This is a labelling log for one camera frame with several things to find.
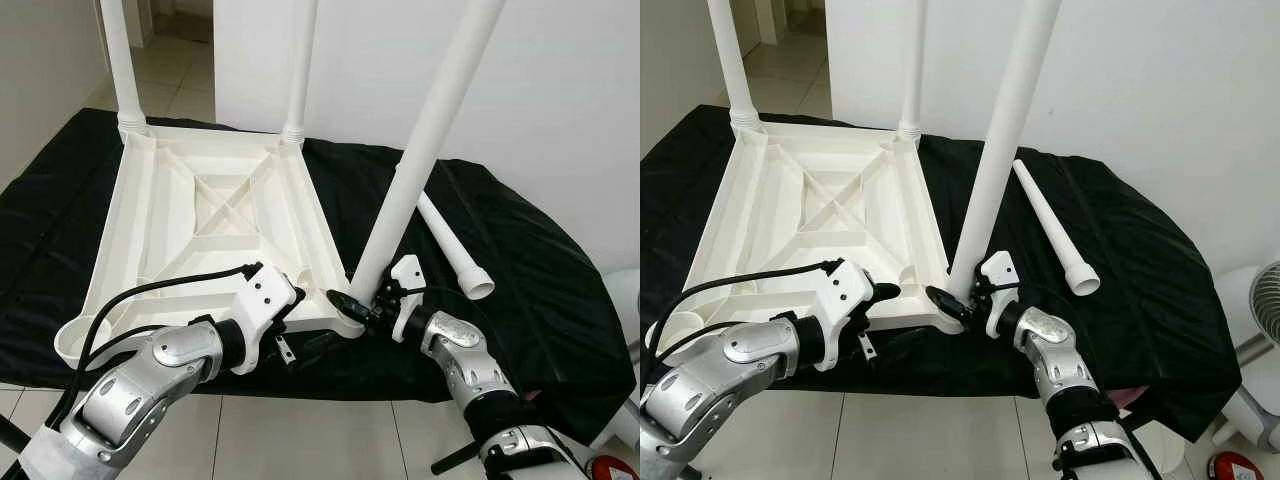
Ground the black tablecloth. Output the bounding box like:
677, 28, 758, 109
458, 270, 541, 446
640, 103, 1243, 441
0, 107, 639, 446

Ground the red round floor object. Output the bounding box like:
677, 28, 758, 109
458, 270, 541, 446
590, 455, 641, 480
1208, 450, 1266, 480

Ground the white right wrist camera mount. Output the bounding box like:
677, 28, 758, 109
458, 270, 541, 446
980, 250, 1021, 338
390, 255, 431, 343

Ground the white plastic table top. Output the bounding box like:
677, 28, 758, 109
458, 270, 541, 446
55, 118, 367, 367
655, 112, 966, 356

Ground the white plastic table leg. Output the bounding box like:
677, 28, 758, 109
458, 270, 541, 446
1013, 158, 1101, 297
348, 0, 507, 306
896, 0, 927, 142
415, 190, 496, 301
707, 0, 764, 130
100, 0, 149, 137
945, 0, 1063, 301
281, 0, 320, 147

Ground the white door frame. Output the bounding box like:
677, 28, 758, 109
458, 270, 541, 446
753, 0, 791, 46
125, 0, 158, 51

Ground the black metal strut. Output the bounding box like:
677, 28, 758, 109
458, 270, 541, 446
432, 440, 483, 476

